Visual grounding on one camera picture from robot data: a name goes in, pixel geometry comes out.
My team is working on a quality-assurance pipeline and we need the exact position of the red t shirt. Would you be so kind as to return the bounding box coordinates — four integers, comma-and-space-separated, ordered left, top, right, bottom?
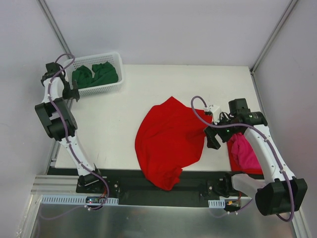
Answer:
227, 142, 263, 175
135, 97, 212, 191

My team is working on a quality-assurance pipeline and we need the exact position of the white plastic basket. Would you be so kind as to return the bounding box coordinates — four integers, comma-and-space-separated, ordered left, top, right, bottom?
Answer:
65, 52, 125, 98

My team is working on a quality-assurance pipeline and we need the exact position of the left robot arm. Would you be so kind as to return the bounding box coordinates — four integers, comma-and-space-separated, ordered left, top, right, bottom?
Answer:
35, 62, 105, 193

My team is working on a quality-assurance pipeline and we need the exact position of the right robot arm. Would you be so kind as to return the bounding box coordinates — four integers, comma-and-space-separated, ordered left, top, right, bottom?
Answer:
204, 98, 308, 222

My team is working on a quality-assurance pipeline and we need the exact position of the folded pink t shirt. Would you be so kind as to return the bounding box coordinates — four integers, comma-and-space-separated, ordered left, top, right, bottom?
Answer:
229, 133, 261, 169

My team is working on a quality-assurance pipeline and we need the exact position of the green t shirt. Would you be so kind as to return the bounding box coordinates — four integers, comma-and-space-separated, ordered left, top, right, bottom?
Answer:
72, 61, 119, 89

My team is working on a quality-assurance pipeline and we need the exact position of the folded red t shirt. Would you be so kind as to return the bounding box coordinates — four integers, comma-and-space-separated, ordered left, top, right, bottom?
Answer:
227, 142, 263, 175

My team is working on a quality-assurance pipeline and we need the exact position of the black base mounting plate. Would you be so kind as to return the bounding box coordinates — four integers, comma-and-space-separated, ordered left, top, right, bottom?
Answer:
48, 168, 252, 206

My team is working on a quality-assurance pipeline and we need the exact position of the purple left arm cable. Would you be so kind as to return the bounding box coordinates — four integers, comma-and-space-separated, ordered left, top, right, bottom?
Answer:
39, 53, 111, 220

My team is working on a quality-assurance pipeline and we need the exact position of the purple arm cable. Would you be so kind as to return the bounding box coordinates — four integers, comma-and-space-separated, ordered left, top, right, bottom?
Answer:
190, 96, 298, 221
39, 53, 111, 220

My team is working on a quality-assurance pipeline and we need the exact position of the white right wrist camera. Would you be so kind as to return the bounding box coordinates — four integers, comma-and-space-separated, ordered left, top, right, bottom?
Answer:
204, 105, 222, 125

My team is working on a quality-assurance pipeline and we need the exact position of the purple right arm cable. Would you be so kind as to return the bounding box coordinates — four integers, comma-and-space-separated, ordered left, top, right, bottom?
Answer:
190, 96, 298, 221

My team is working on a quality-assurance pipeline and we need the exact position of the right white cable duct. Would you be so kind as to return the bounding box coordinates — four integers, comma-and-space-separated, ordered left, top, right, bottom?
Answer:
208, 199, 226, 209

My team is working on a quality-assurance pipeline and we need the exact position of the white cable duct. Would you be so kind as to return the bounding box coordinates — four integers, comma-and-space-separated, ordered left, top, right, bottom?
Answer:
41, 195, 119, 206
208, 199, 226, 209

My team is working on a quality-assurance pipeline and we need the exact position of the left aluminium frame post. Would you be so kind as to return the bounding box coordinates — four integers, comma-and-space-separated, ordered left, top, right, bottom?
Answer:
37, 0, 71, 54

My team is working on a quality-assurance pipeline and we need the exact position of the aluminium frame post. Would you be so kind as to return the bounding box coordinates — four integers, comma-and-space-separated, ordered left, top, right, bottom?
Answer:
37, 0, 71, 54
250, 0, 300, 75

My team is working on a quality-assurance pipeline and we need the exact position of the aluminium front rail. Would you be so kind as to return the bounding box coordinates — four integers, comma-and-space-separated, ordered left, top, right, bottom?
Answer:
31, 158, 80, 193

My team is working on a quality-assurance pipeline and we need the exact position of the right aluminium frame post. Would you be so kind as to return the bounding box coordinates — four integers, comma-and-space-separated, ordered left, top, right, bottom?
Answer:
250, 0, 300, 75

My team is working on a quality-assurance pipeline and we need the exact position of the left white cable duct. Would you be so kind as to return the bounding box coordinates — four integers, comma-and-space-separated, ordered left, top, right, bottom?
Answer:
41, 195, 119, 206

